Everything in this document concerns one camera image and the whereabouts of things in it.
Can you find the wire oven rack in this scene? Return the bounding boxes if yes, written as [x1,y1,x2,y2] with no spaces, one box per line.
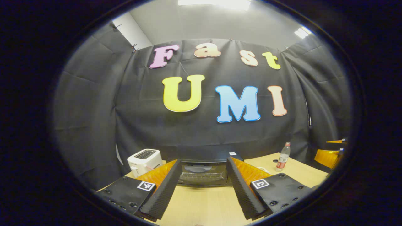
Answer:
[181,172,227,181]

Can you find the large ceiling light panel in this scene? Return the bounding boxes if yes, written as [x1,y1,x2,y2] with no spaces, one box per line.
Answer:
[177,0,252,11]

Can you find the clear bottle with red label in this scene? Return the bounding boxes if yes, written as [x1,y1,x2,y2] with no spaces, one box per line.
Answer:
[275,142,291,172]

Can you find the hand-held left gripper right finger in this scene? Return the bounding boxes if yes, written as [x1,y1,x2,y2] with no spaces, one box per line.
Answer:
[226,156,314,220]

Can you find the black electric oven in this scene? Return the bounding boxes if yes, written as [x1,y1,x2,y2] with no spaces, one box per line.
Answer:
[177,150,245,188]

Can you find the small ceiling light panel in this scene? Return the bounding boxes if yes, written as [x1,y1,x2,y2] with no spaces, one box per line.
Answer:
[294,26,313,39]

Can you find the black backdrop cloth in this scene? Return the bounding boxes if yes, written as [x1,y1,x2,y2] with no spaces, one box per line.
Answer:
[52,22,354,192]

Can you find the white toaster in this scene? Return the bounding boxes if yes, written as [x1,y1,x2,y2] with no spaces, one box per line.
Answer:
[127,149,163,178]

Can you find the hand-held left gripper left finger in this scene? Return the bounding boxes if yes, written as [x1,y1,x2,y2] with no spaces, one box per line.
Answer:
[94,159,182,221]

